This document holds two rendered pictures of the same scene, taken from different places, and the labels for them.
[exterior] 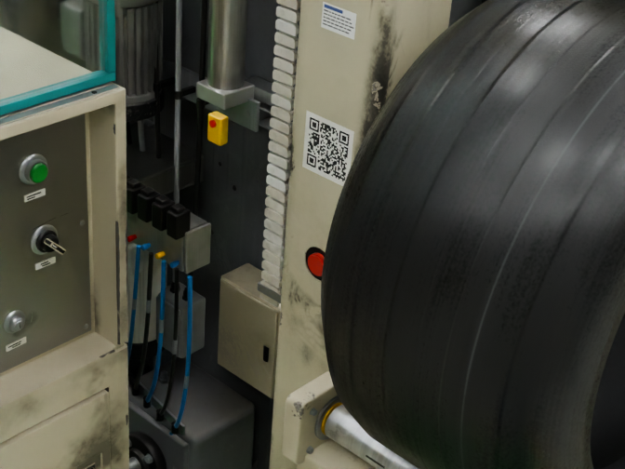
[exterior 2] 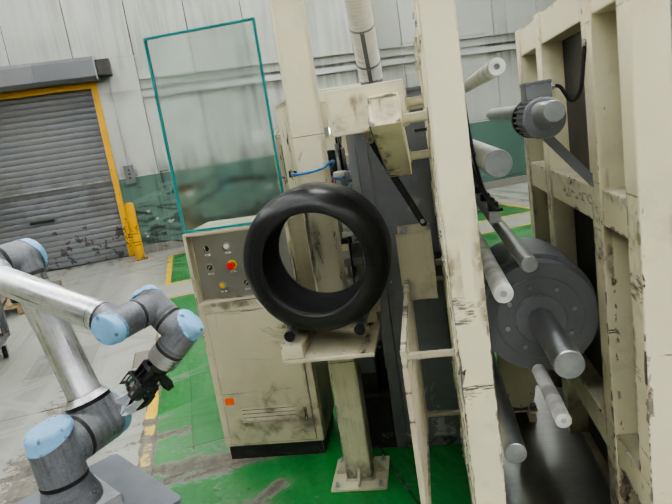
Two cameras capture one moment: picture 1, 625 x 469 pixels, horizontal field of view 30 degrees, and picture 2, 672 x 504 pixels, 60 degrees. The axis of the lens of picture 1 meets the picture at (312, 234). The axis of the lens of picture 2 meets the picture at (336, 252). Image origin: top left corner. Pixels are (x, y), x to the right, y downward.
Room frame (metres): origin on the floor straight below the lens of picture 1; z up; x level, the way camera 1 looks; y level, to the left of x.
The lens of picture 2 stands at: (-0.01, -2.30, 1.66)
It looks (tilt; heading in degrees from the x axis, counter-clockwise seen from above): 12 degrees down; 59
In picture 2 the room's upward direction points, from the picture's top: 9 degrees counter-clockwise
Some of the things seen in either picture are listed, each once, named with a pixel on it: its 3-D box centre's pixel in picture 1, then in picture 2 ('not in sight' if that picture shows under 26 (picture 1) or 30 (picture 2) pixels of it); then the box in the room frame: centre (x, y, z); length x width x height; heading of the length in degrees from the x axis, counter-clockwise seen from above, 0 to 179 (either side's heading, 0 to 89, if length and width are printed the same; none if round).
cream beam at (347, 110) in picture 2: not in sight; (372, 110); (1.28, -0.55, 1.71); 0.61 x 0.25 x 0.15; 49
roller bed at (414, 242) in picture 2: not in sight; (417, 260); (1.57, -0.34, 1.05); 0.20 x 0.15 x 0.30; 49
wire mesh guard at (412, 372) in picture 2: not in sight; (417, 391); (1.24, -0.65, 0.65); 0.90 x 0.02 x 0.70; 49
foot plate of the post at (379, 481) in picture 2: not in sight; (361, 470); (1.29, -0.05, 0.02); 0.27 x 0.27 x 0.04; 49
